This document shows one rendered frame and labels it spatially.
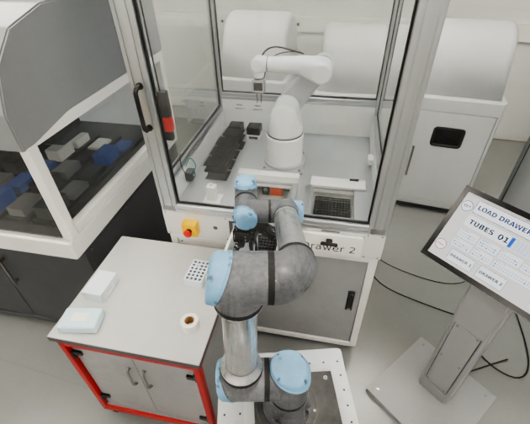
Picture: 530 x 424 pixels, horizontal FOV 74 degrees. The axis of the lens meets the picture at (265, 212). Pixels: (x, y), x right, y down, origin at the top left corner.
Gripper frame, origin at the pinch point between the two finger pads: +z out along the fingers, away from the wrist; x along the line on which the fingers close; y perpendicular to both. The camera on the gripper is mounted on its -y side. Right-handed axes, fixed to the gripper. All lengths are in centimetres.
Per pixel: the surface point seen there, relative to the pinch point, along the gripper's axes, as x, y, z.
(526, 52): -325, -203, 6
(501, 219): -16, -87, -18
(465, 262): -7, -78, -3
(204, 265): -5.2, 25.4, 18.0
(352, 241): -21.2, -38.4, 6.9
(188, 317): 21.6, 22.2, 17.9
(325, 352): 24.1, -31.1, 21.2
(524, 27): -322, -191, -17
